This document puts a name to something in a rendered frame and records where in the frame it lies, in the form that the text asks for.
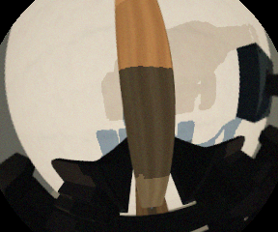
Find brown wooden rail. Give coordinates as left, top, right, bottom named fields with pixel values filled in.
left=113, top=0, right=177, bottom=209

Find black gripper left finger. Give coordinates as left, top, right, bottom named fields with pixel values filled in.
left=51, top=137, right=132, bottom=214

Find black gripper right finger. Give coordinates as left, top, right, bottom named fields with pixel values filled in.
left=170, top=135, right=246, bottom=205

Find brown wooden post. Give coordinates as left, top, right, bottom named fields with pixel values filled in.
left=135, top=183, right=169, bottom=216

